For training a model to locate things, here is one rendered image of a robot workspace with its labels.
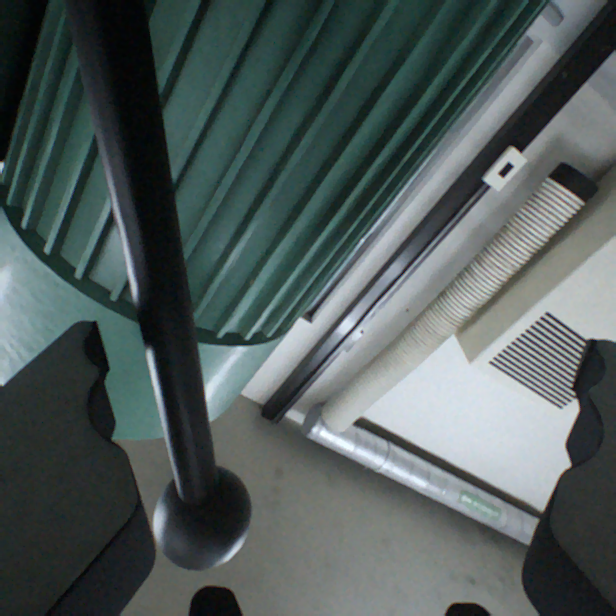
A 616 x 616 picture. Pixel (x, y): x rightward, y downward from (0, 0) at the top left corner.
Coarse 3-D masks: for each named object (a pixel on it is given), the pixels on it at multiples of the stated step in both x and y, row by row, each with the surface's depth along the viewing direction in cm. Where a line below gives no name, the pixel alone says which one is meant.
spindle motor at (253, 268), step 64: (192, 0) 12; (256, 0) 12; (320, 0) 12; (384, 0) 12; (448, 0) 13; (512, 0) 14; (64, 64) 15; (192, 64) 13; (256, 64) 13; (320, 64) 13; (384, 64) 14; (448, 64) 14; (64, 128) 15; (192, 128) 14; (256, 128) 14; (320, 128) 14; (384, 128) 15; (448, 128) 19; (0, 192) 18; (64, 192) 16; (192, 192) 15; (256, 192) 15; (320, 192) 16; (384, 192) 19; (0, 256) 18; (64, 256) 17; (192, 256) 17; (256, 256) 17; (320, 256) 19; (0, 320) 19; (64, 320) 18; (128, 320) 18; (256, 320) 20; (128, 384) 20
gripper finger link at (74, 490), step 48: (96, 336) 11; (48, 384) 9; (96, 384) 9; (0, 432) 7; (48, 432) 7; (96, 432) 7; (0, 480) 7; (48, 480) 7; (96, 480) 7; (0, 528) 6; (48, 528) 6; (96, 528) 6; (144, 528) 6; (0, 576) 5; (48, 576) 5; (96, 576) 6; (144, 576) 7
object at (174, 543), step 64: (64, 0) 7; (128, 0) 7; (128, 64) 8; (128, 128) 8; (128, 192) 9; (128, 256) 10; (192, 320) 11; (192, 384) 12; (192, 448) 13; (192, 512) 14
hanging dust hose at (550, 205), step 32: (544, 192) 140; (576, 192) 134; (512, 224) 147; (544, 224) 140; (480, 256) 155; (512, 256) 147; (448, 288) 163; (480, 288) 154; (416, 320) 172; (448, 320) 162; (384, 352) 180; (416, 352) 170; (352, 384) 189; (384, 384) 179; (352, 416) 190
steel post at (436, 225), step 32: (608, 32) 121; (576, 64) 125; (544, 96) 130; (512, 128) 135; (480, 160) 141; (512, 160) 138; (448, 192) 150; (480, 192) 144; (448, 224) 150; (416, 256) 159; (384, 288) 166; (352, 320) 175; (320, 352) 184; (288, 384) 194
